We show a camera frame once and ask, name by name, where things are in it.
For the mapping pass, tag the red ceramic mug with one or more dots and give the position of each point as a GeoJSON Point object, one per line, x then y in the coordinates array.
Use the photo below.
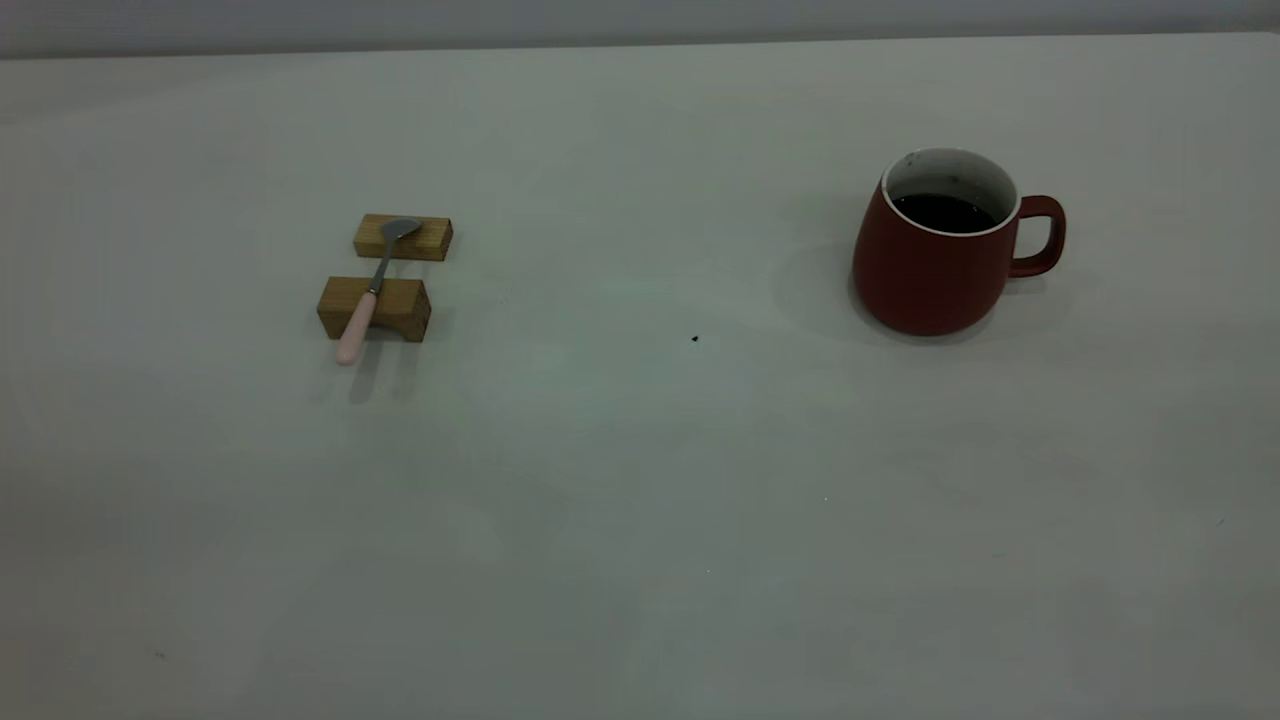
{"type": "Point", "coordinates": [925, 280]}

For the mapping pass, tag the dark coffee liquid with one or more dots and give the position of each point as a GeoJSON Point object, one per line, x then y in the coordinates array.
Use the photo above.
{"type": "Point", "coordinates": [942, 212]}

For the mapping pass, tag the flat rectangular wooden block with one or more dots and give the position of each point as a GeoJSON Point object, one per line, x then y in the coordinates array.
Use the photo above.
{"type": "Point", "coordinates": [428, 240]}

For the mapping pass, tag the arched wooden block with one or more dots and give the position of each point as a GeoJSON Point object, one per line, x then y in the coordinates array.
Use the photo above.
{"type": "Point", "coordinates": [402, 300]}

